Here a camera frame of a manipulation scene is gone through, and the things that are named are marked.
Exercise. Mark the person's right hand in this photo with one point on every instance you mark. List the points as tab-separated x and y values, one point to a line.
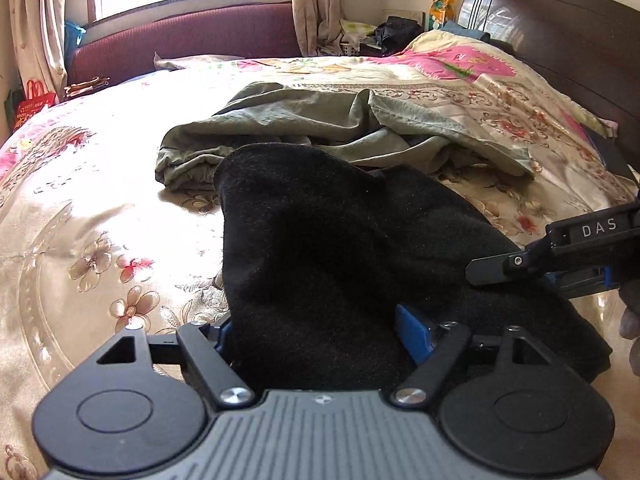
631	315

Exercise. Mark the yellow packet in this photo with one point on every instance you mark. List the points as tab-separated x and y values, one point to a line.
443	9

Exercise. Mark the blue pillow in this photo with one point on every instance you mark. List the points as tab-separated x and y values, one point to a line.
465	31

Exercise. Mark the beige curtain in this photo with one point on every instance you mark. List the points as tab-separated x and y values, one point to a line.
45	25
315	10

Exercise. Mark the olive green pants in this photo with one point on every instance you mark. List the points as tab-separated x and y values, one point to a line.
300	115

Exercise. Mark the beige pillow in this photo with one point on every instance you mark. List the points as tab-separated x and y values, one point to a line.
195	62

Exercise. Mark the blue bag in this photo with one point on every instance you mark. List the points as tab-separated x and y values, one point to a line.
74	36

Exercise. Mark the black cloth pile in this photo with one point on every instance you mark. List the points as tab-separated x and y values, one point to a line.
399	35

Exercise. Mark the green bag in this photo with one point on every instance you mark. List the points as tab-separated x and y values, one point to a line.
12	107

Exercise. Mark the floral satin bedspread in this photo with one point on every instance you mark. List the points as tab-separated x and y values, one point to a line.
100	185

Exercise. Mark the white patterned cloth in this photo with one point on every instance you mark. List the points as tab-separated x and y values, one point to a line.
356	35

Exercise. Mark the maroon upholstered sofa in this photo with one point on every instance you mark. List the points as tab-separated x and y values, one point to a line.
200	30

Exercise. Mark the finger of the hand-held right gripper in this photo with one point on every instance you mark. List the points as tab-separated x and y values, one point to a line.
505	266

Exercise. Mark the brown wooden hanger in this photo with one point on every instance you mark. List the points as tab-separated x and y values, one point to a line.
86	86

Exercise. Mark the red paper bag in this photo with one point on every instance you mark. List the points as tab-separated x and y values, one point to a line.
36	105

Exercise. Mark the black flat case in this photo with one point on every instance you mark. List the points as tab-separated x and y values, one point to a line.
612	157

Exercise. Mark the dark wooden headboard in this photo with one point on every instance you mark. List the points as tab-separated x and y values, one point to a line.
550	25

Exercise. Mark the black pants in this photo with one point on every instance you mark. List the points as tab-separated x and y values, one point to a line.
325	260

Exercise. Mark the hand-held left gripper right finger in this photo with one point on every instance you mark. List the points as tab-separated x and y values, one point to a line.
412	330

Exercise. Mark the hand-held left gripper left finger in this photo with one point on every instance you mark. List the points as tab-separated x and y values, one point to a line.
225	337

